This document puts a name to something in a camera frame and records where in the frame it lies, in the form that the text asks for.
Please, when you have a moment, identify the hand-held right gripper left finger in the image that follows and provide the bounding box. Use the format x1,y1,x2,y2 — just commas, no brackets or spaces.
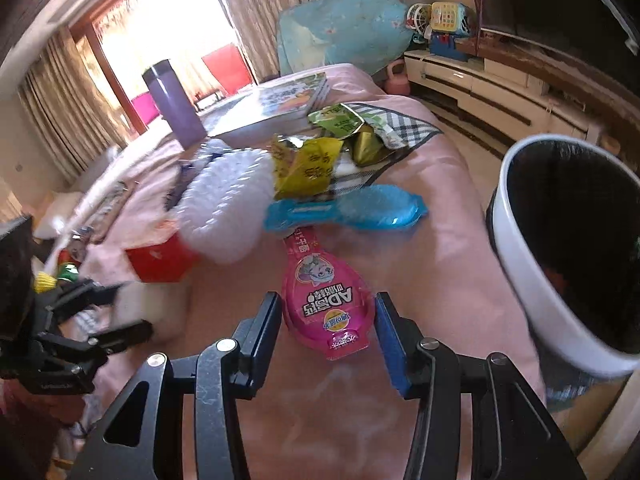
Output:
67,291,283,480

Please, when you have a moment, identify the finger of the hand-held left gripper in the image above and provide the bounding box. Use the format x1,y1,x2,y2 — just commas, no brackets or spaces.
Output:
50,280,126,321
37,321,153,361

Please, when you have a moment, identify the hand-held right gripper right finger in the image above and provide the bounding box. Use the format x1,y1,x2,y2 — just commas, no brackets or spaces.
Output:
375,291,588,480

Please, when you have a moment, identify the pink snack packet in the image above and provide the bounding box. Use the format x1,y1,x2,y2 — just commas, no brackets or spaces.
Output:
281,224,374,362

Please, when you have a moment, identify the white plastic brush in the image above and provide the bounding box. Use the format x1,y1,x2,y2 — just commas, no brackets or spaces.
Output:
174,139,277,266

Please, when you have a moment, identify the blue plastic wrapper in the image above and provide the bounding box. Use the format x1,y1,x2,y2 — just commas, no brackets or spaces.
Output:
263,183,430,234

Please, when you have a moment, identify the white trash bin black liner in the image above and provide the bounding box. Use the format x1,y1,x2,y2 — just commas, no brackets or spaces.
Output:
485,133,640,379

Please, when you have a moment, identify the yellow snack wrapper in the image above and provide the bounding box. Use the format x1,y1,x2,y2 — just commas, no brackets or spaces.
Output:
270,135,344,200

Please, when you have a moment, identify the red box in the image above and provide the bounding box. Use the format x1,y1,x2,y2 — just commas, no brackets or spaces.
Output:
124,232,202,284

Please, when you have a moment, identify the beige striped curtain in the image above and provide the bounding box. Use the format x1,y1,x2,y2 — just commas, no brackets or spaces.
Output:
17,25,134,182
202,0,352,82

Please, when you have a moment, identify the gold foil wrapper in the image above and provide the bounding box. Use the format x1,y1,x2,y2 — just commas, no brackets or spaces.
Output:
349,125,397,166

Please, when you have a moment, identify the magenta chair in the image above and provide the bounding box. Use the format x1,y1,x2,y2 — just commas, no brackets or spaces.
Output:
132,92,167,127

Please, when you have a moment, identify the purple tumbler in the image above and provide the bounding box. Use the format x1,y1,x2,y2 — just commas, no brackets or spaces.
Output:
142,60,209,146

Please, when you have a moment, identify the green snack wrapper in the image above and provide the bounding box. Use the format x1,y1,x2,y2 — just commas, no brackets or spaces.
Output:
307,102,372,139

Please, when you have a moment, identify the red chair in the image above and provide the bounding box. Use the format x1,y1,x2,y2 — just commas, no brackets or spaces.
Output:
202,43,254,96

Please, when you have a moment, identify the pink toy kettle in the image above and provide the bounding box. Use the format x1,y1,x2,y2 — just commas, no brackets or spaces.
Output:
384,58,411,95

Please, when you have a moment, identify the white tv cabinet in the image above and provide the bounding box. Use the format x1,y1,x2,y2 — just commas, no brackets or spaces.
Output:
403,35,640,162

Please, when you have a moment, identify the light blue fabric bundle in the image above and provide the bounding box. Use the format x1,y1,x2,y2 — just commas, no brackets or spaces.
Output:
277,0,417,79

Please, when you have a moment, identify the white toy fan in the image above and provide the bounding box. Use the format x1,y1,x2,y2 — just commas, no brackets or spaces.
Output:
404,2,434,34

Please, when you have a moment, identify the pink stick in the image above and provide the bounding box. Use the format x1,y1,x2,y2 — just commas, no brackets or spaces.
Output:
475,0,489,57

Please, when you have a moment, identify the black television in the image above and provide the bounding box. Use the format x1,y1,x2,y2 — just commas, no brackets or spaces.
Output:
464,0,640,77

